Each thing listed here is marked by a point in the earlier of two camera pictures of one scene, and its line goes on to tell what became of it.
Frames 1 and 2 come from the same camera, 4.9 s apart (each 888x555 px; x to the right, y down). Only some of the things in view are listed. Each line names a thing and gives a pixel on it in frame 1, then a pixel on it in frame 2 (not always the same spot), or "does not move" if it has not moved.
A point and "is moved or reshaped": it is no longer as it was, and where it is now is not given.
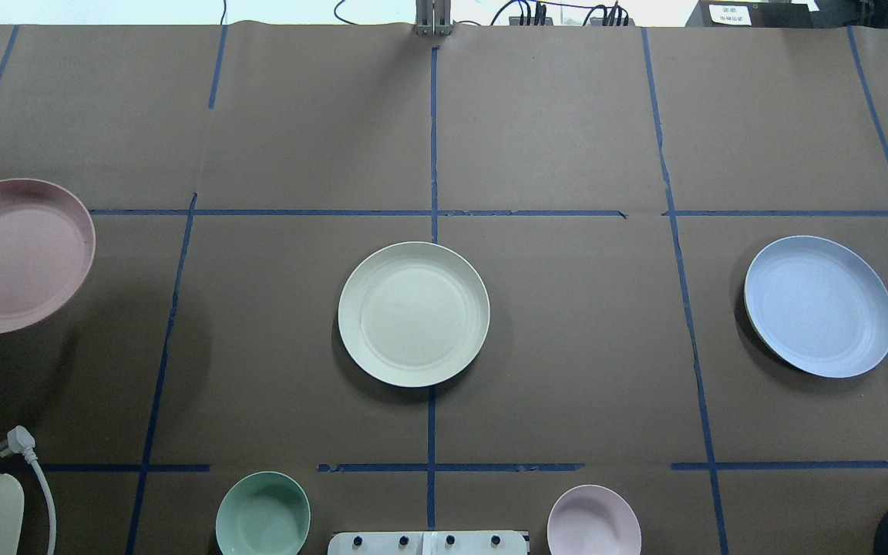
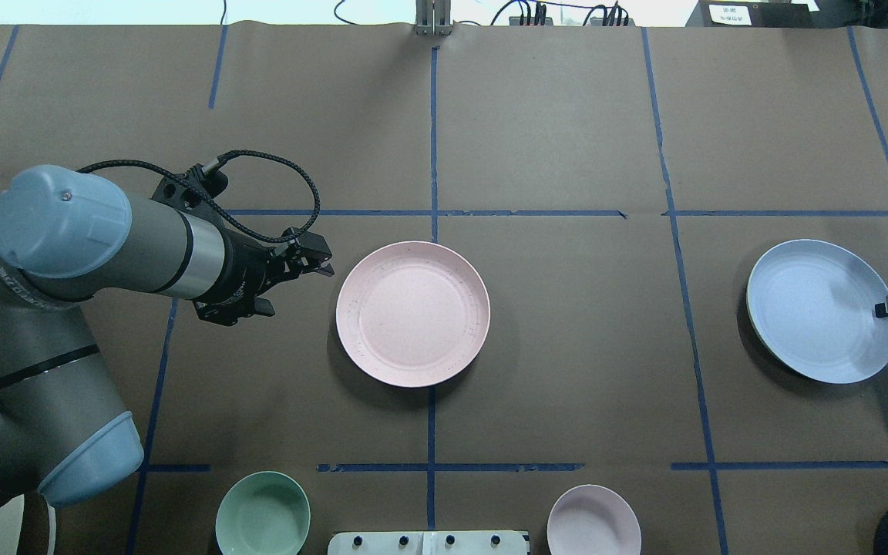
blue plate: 821,304 does not move
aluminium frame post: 432,18 does not move
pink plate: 21,252 is moved or reshaped
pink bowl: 593,519 does not move
